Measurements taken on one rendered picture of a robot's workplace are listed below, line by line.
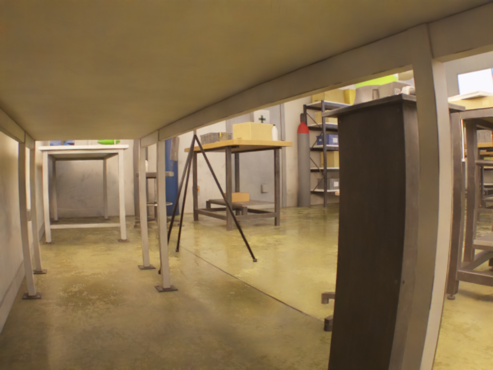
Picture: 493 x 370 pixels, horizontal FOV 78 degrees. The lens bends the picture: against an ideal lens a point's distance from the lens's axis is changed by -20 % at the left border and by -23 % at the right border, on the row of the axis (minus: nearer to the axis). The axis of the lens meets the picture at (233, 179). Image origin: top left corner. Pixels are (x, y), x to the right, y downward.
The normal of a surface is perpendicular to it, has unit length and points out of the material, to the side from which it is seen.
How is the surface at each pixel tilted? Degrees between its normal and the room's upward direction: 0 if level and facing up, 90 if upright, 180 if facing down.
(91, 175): 90
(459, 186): 90
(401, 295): 90
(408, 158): 90
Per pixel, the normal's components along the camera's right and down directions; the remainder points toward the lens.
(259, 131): 0.65, 0.00
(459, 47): -0.90, 0.02
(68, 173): 0.43, 0.01
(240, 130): -0.75, 0.03
